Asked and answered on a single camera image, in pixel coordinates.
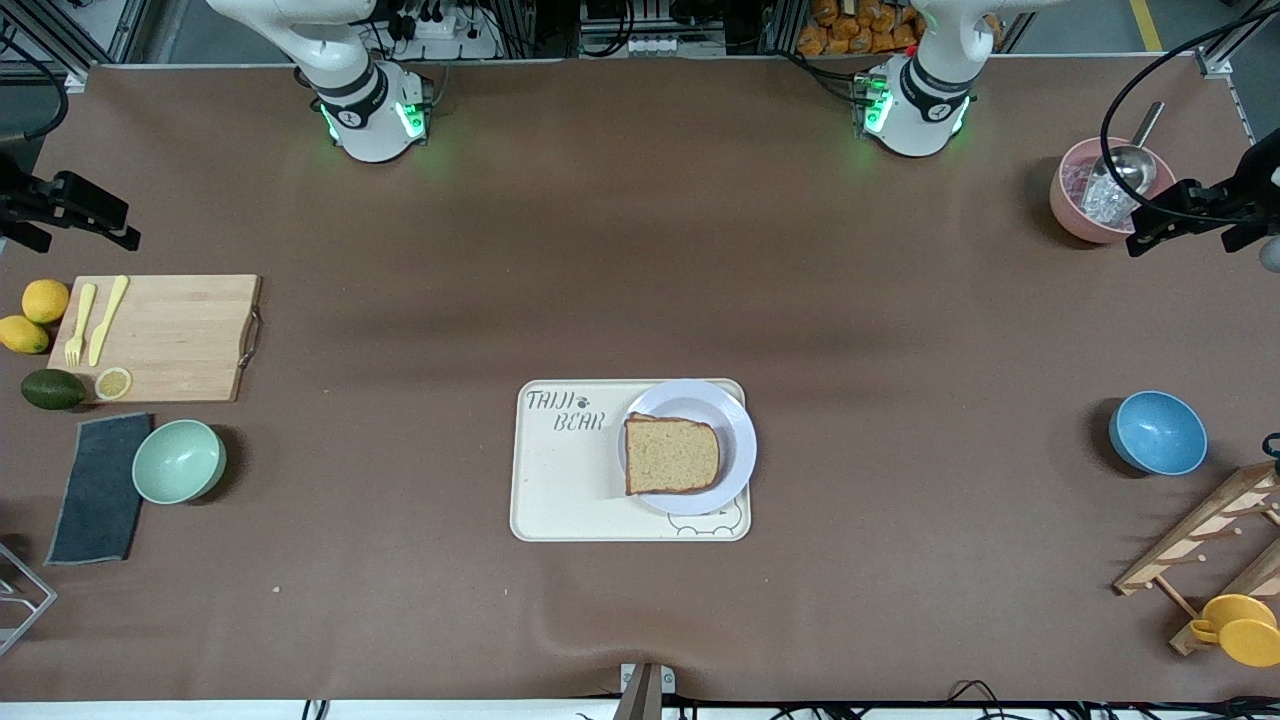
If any white round plate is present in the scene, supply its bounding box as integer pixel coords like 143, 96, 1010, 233
618, 378, 758, 517

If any plain brown bread slice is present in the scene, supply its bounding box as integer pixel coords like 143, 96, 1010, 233
624, 413, 721, 496

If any metal scoop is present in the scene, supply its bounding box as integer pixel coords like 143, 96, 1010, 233
1085, 100, 1167, 199

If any clear ice cubes pile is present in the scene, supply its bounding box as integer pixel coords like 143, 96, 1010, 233
1080, 178, 1141, 226

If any yellow lemon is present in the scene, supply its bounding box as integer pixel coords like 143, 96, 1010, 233
22, 279, 71, 325
0, 315, 51, 355

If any pink bowl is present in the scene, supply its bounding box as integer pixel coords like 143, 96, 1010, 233
1050, 137, 1181, 244

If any yellow plastic fork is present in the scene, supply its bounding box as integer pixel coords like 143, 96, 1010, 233
64, 283, 98, 367

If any yellow plastic knife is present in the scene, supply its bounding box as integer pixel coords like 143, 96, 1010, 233
88, 275, 130, 368

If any wooden cutting board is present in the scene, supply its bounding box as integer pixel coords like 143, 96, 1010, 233
48, 274, 264, 404

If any dark green avocado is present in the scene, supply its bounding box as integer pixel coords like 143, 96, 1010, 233
20, 368, 88, 411

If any blue bowl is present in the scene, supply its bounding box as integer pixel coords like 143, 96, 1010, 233
1108, 390, 1209, 477

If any dark grey cloth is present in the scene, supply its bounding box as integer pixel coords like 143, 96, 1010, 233
45, 412, 154, 567

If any light green bowl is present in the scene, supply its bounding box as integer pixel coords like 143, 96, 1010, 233
132, 419, 228, 506

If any wooden dish rack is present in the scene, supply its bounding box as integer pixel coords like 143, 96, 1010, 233
1113, 462, 1280, 657

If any orange snack bag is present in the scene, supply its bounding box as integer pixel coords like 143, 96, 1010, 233
797, 0, 1001, 56

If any white power strip with plugs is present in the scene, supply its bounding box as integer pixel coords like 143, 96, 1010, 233
385, 0, 501, 59

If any yellow cup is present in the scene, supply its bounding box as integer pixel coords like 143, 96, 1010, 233
1190, 594, 1280, 668

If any brown table mat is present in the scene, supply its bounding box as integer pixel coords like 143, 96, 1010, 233
0, 55, 1280, 703

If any cream bear print tray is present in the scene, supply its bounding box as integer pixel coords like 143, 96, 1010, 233
510, 378, 751, 543

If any metal wire basket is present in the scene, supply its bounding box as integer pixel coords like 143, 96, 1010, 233
0, 540, 58, 658

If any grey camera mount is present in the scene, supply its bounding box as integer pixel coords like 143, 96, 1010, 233
612, 662, 677, 720

